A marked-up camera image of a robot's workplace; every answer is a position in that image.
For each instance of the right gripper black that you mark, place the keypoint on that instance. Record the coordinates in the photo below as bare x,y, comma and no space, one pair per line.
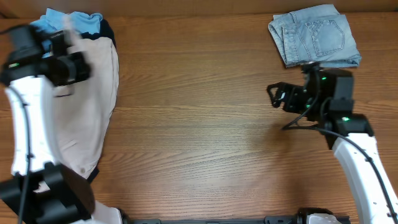
293,93

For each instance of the beige shorts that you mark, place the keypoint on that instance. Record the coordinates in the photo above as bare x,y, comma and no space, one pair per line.
77,115

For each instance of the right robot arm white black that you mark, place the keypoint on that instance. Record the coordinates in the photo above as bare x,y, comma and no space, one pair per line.
324,103

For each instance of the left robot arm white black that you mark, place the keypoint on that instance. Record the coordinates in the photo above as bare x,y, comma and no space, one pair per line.
43,189

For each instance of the folded denim shorts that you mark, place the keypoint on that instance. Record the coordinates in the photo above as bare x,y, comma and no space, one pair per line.
315,34

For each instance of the black garment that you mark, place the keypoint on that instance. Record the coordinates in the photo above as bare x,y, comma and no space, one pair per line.
105,30

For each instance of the light blue shirt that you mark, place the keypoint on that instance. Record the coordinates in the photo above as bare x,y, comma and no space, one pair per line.
75,24

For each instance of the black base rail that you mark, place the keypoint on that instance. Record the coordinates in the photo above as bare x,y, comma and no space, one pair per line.
281,219

